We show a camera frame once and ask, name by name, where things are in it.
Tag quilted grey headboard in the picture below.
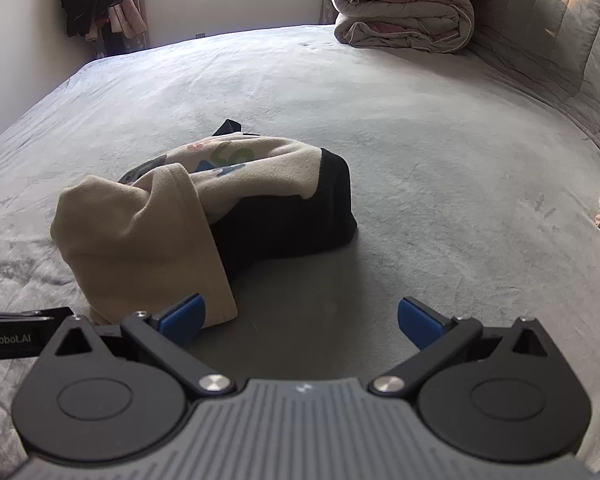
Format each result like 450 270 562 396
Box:
467 0 600 161

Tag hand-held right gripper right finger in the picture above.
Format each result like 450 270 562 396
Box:
371 297 566 397

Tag dark clothes hanging on rack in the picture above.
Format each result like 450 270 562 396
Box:
85 0 148 42

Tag folded beige pink quilt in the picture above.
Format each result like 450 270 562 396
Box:
329 0 476 55

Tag beige and black bear shirt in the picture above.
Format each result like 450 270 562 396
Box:
50 119 358 328

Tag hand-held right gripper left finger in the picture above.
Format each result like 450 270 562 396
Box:
40 294 236 397

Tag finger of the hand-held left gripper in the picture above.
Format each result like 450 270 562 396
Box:
0 307 76 322

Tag bed with grey sheet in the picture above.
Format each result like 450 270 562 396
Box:
0 24 600 480

